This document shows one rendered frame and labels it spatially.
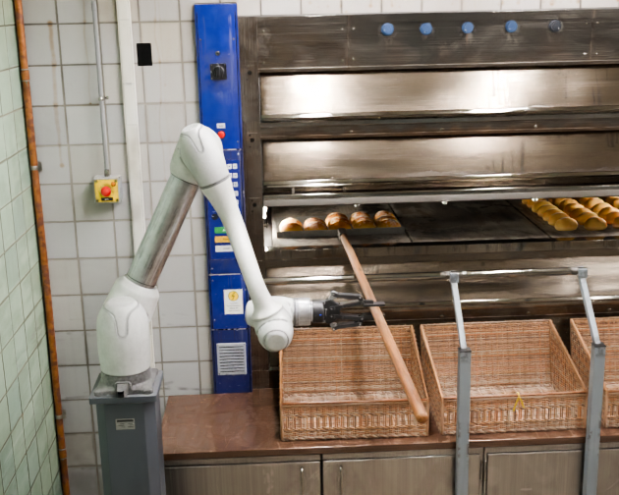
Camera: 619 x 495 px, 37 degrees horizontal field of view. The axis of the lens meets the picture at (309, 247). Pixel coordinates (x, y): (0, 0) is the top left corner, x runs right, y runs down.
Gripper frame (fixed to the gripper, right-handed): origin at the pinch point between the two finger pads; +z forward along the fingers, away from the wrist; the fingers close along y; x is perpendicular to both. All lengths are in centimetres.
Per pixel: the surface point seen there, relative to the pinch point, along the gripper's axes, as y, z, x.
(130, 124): -52, -85, -78
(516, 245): 1, 68, -79
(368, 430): 57, 2, -29
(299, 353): 43, -22, -74
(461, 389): 37, 34, -19
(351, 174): -30, 0, -78
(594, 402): 44, 82, -19
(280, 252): 2, -28, -80
